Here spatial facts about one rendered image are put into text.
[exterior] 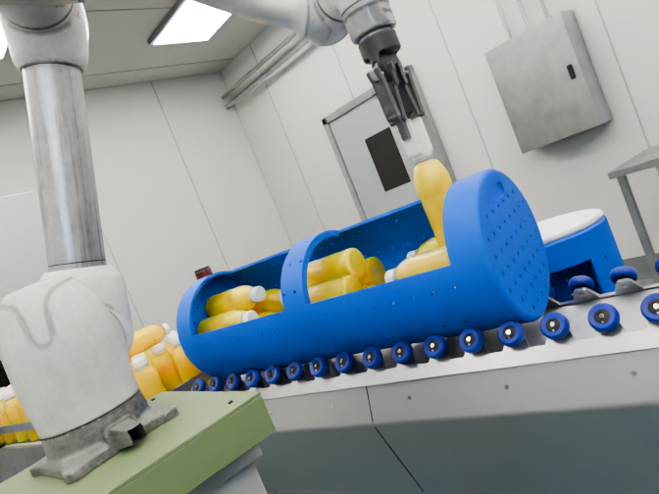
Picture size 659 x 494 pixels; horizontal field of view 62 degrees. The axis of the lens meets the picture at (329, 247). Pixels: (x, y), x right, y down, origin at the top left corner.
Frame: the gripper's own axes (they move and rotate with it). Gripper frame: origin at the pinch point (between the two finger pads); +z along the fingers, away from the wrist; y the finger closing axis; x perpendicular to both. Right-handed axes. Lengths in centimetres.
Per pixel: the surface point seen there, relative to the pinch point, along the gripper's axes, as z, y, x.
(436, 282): 24.8, -13.8, -1.0
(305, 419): 48, -13, 43
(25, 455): 48, -23, 180
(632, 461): 61, -10, -20
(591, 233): 32.8, 32.5, -15.3
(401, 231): 17.0, 11.6, 17.2
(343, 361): 37.1, -10.2, 28.7
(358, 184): -9, 379, 268
